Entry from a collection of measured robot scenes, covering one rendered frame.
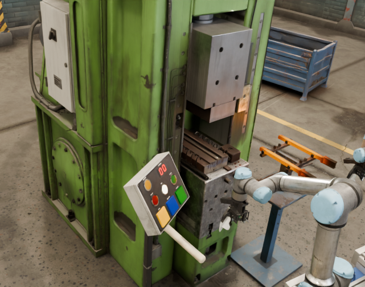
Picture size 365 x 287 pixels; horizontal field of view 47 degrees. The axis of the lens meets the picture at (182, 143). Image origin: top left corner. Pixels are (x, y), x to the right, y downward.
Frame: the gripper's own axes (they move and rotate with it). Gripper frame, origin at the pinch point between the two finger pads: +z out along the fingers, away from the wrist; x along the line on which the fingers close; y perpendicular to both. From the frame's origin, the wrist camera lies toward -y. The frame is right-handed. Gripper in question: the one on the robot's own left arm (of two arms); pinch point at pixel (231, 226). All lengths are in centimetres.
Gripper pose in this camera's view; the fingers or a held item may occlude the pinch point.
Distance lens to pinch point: 217.6
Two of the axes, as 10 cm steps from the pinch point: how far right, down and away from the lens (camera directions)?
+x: 8.6, -2.0, 4.6
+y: 5.0, 4.7, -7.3
